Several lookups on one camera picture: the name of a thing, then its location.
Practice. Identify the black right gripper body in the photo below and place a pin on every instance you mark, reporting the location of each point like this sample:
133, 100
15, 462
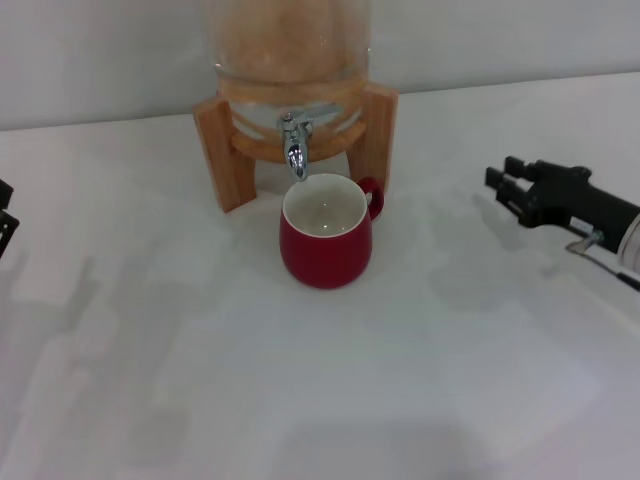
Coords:
575, 197

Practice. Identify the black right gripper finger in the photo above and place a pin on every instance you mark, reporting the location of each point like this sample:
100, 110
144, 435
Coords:
507, 192
520, 167

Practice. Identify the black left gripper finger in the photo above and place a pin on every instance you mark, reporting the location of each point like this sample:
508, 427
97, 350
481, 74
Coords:
5, 220

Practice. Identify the red ceramic cup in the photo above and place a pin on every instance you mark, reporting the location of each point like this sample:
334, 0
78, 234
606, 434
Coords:
325, 255

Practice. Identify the chrome faucet tap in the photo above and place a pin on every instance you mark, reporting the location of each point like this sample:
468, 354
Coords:
295, 152

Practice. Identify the wooden dispenser stand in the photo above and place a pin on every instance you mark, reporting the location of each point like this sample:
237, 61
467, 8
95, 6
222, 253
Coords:
220, 150

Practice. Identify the glass drink dispenser jar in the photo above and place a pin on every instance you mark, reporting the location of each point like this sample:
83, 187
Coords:
290, 45

